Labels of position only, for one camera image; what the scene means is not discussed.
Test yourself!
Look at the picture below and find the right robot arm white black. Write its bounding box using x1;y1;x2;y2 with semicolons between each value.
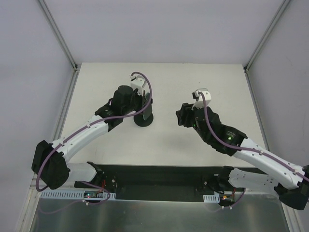
176;103;309;210

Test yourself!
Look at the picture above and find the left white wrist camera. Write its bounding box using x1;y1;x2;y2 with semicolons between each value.
130;75;147;96

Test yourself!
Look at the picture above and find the right white cable duct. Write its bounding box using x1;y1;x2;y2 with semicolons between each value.
203;194;220;203

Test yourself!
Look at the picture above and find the left white cable duct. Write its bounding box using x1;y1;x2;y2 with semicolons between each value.
41;190;116;201

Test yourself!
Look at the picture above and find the left aluminium corner post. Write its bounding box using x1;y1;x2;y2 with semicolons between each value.
37;0;82;71

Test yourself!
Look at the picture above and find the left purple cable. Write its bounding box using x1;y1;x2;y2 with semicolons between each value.
35;71;153;214

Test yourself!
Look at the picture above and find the white cable duct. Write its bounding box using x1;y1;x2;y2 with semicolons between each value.
41;190;116;201
203;194;220;203

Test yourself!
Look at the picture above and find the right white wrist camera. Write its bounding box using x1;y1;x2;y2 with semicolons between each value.
192;88;212;110

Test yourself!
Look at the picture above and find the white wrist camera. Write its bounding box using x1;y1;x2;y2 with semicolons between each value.
192;88;212;110
130;75;147;96

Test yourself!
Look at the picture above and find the black phone stand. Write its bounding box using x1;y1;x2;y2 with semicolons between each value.
133;114;154;128

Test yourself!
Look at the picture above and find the right aluminium corner post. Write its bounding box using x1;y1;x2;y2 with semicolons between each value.
243;0;293;72

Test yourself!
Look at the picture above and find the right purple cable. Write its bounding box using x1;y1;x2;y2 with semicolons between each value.
200;91;309;211

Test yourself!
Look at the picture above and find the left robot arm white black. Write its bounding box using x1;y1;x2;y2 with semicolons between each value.
31;85;153;192

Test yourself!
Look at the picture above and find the black smartphone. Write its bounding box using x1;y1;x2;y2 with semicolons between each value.
142;93;153;121

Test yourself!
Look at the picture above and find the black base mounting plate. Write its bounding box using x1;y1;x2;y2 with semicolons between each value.
72;163;252;202

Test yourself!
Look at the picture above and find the purple cable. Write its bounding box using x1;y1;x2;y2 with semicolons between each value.
35;71;153;214
200;91;309;211

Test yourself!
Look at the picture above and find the aluminium corner post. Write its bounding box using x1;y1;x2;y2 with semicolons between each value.
37;0;82;71
243;0;293;72

